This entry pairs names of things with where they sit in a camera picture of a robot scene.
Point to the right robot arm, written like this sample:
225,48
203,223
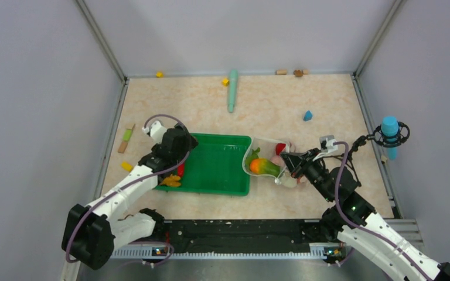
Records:
354,221

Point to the brown wooden piece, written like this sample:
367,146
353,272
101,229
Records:
298,73

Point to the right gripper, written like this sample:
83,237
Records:
297,163

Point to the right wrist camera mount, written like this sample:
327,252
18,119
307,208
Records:
328,146

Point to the mint green marker pen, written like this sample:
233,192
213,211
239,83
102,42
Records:
232,90

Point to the blue microphone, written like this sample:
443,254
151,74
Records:
390,129

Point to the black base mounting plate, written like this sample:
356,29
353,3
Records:
241,236

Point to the clear dotted zip bag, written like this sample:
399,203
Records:
268,147

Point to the red tomato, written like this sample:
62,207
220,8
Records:
280,147

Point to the wooden cork cylinder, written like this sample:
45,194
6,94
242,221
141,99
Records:
281,72

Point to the orange green mango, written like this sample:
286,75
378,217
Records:
261,166

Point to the yellow cube near pen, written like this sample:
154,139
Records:
225,82

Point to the wooden green block stick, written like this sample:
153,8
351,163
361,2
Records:
126,137

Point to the green plastic tray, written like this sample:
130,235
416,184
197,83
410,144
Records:
215,166

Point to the red chili pepper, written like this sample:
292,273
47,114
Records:
181,170

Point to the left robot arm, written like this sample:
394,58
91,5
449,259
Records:
96,230

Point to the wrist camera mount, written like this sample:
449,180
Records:
328,146
155,131

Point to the blue plastic piece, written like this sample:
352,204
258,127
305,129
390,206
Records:
307,116

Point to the yellow lego brick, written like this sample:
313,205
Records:
127,166

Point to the purple white onion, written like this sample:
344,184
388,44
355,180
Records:
277,160

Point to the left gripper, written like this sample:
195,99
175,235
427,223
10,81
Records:
185,146

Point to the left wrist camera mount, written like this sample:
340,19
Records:
155,131

